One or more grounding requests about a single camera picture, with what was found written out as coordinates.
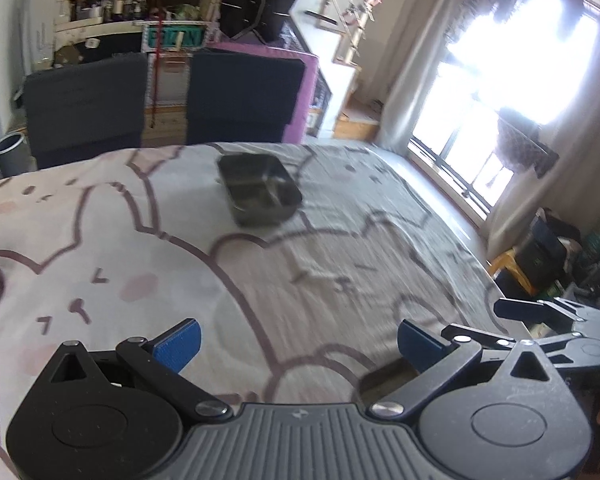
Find rectangular dark metal tray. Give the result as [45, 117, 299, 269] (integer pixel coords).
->
[216, 154, 302, 229]

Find yellow plastic stool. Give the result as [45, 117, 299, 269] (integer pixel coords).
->
[487, 250, 536, 296]

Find red hanging strap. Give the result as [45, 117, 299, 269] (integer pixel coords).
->
[152, 10, 165, 131]

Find black bag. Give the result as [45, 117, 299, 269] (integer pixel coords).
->
[517, 210, 581, 291]

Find hanging mesh net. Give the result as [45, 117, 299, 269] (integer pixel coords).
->
[497, 115, 557, 177]

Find white curtain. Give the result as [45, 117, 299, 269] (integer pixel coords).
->
[380, 0, 476, 148]

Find printed cartoon tablecloth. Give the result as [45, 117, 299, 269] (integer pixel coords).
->
[0, 141, 531, 480]

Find window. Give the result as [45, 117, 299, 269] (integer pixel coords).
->
[410, 0, 600, 221]

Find cream storage rack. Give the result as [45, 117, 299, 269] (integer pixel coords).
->
[55, 0, 112, 27]

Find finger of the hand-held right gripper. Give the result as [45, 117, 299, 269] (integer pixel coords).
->
[494, 298, 578, 323]

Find white staircase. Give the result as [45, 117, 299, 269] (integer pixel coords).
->
[290, 0, 363, 141]

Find grey trash can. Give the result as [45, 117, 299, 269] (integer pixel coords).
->
[0, 132, 28, 178]

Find green sign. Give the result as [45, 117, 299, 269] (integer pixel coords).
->
[142, 22, 208, 53]

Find dark fabric chair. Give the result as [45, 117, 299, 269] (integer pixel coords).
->
[185, 49, 306, 147]
[22, 52, 148, 170]

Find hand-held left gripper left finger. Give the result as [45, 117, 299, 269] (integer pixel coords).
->
[42, 318, 233, 423]

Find purple cloth cover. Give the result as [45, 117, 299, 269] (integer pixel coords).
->
[207, 42, 322, 143]

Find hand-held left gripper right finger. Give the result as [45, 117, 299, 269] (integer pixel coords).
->
[371, 319, 558, 418]

